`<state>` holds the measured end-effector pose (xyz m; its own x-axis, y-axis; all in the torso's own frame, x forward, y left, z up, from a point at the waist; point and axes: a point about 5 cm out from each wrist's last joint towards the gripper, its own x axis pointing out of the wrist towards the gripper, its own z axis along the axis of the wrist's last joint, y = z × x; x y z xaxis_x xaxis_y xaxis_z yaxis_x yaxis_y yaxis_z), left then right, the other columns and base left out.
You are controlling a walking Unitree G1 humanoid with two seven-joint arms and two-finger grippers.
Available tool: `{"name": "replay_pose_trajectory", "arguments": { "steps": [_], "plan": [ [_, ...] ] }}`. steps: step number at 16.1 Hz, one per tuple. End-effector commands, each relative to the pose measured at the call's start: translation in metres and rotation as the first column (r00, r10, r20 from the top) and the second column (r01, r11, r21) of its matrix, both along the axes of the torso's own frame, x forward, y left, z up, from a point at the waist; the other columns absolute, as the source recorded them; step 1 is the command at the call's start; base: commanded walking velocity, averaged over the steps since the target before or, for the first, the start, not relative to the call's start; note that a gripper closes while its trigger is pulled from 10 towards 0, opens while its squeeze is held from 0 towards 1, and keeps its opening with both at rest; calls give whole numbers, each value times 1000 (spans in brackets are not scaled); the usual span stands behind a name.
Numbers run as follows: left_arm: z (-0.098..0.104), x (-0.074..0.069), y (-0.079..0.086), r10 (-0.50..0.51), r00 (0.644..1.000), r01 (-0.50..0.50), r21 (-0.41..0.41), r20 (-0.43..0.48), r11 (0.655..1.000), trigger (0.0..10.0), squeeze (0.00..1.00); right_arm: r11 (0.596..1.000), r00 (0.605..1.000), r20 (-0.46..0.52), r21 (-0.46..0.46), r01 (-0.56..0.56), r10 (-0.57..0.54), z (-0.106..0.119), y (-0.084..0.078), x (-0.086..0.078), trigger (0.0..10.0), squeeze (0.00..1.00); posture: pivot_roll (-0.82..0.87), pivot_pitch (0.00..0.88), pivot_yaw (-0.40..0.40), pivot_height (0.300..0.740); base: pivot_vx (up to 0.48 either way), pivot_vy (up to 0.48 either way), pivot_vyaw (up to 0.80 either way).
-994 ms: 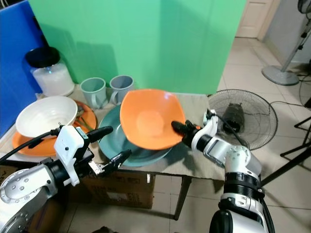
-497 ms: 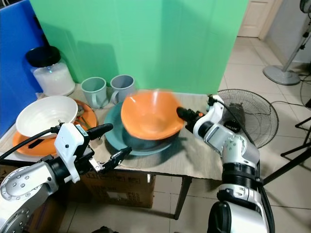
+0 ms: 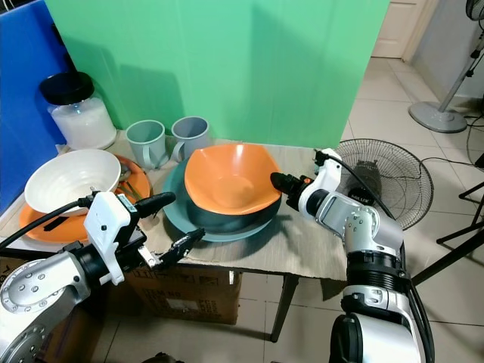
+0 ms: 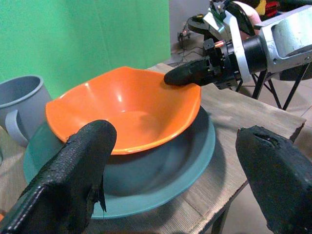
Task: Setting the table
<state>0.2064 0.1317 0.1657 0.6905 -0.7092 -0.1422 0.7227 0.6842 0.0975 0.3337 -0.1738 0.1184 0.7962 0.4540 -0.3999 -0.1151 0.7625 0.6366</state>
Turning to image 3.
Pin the white bowl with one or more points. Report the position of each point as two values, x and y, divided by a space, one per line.
68 181

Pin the brown cardboard box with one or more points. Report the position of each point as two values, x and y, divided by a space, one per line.
189 291

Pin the metal spoon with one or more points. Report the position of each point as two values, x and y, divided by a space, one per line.
125 176

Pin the blue board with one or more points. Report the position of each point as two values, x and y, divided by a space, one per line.
26 91

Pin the teal mug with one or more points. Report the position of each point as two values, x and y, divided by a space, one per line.
145 142

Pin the clear jar of white grains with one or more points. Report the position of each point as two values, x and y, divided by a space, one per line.
82 125

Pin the grey pedestal fan stand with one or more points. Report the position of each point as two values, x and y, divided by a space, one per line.
435 117

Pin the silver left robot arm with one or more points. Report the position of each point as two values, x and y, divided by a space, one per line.
38 295

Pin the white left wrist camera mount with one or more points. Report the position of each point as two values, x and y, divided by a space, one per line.
110 223

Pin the white door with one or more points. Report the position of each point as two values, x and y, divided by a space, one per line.
401 26

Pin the teal plate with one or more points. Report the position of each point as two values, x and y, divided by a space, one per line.
172 208

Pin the dark table leg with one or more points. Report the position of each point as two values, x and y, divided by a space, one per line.
281 306

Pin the green screen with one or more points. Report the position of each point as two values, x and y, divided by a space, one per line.
234 68

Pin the black floor fan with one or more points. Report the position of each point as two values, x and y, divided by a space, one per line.
393 178

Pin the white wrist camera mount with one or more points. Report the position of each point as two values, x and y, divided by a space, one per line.
329 175
110 223

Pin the dark teal bowl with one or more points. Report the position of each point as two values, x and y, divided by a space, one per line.
227 221

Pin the black jar lid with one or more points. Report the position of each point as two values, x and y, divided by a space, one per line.
66 87

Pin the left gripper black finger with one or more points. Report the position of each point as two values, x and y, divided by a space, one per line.
155 202
185 243

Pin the orange bowl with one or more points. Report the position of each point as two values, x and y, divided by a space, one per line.
231 178

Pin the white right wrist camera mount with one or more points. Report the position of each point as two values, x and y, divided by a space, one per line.
329 175

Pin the grey blue mug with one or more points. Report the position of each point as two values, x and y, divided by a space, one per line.
190 136

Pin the beige woven table mat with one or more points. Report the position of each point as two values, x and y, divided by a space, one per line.
295 246

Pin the black tripod stand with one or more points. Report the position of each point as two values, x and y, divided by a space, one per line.
454 242

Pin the orange plate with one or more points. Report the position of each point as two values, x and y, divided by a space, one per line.
38 225

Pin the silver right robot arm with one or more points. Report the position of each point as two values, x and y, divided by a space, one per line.
374 227

